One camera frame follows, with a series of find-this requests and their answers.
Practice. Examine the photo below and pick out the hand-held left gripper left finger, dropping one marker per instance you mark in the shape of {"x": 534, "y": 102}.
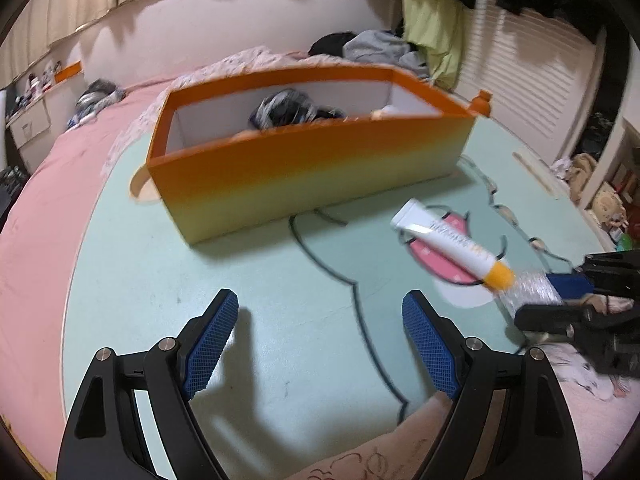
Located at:
{"x": 210, "y": 345}

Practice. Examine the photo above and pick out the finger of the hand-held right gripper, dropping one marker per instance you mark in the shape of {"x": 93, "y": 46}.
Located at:
{"x": 550, "y": 320}
{"x": 570, "y": 285}

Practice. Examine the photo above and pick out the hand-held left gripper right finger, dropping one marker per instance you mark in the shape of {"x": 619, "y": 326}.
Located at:
{"x": 430, "y": 345}

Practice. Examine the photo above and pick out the clear bubble wrap roll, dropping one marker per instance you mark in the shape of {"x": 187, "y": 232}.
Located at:
{"x": 530, "y": 285}

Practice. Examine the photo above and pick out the white tube with orange cap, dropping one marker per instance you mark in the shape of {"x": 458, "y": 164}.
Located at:
{"x": 445, "y": 240}

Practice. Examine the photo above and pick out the orange cardboard box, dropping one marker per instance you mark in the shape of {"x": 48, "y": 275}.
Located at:
{"x": 310, "y": 170}

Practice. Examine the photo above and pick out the dark patterned cloth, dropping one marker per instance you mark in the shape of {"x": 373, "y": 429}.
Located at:
{"x": 285, "y": 107}

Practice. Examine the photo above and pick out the beige plush toy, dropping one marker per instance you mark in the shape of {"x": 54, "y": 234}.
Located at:
{"x": 582, "y": 172}

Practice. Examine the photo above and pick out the white shelf unit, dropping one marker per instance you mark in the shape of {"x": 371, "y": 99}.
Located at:
{"x": 620, "y": 135}

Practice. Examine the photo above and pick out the orange bottle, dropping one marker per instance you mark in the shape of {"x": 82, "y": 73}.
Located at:
{"x": 481, "y": 105}

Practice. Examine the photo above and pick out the pink bedsheet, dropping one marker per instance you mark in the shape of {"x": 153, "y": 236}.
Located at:
{"x": 50, "y": 210}

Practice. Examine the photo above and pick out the white louvered door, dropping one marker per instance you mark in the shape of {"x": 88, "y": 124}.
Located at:
{"x": 525, "y": 75}

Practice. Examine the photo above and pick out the dark bag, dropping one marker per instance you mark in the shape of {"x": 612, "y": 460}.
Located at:
{"x": 10, "y": 190}

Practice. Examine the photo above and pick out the dark crumpled cloth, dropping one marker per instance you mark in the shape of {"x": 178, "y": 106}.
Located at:
{"x": 100, "y": 92}

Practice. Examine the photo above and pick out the white nightstand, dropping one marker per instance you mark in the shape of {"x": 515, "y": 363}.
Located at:
{"x": 30, "y": 122}

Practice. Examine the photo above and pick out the yellow-green cloth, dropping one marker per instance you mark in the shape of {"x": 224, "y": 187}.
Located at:
{"x": 432, "y": 30}

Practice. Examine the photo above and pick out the grey cloth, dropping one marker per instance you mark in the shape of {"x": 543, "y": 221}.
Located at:
{"x": 375, "y": 47}

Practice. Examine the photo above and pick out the small orange box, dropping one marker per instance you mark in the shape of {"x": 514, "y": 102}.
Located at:
{"x": 67, "y": 72}

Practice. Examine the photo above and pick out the black cloth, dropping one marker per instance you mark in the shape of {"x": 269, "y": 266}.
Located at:
{"x": 330, "y": 42}

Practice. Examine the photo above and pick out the white padded headboard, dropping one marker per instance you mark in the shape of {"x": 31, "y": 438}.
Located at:
{"x": 200, "y": 25}

